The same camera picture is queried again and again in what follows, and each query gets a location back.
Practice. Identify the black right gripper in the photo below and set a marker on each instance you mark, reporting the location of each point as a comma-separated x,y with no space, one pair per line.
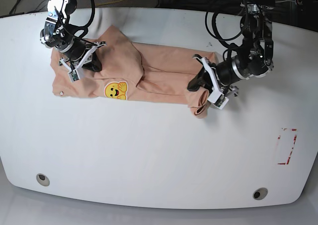
75,49

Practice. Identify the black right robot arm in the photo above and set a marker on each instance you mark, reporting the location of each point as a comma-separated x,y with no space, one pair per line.
68,39

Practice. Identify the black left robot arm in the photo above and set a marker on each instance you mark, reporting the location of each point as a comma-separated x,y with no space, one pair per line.
249,53

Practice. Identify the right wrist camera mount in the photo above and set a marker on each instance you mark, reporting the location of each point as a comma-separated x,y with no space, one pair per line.
75,68

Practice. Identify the left table grommet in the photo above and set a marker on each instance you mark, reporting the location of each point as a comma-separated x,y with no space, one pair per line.
43,180

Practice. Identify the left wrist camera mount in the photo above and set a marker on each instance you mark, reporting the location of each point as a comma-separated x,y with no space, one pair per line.
219,94

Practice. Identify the red tape rectangle marking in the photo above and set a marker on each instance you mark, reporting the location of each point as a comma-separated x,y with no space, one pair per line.
285,145

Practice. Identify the peach t-shirt with emoji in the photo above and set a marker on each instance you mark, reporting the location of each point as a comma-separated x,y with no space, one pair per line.
137,72

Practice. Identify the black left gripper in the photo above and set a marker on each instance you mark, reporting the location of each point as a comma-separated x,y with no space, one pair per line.
228,72

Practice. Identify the table grommet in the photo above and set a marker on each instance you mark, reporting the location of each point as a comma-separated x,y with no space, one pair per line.
43,180
260,193

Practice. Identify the right table grommet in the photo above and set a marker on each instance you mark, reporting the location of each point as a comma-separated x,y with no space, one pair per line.
260,193

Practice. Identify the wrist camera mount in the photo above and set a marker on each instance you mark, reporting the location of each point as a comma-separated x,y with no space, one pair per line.
75,68
219,94

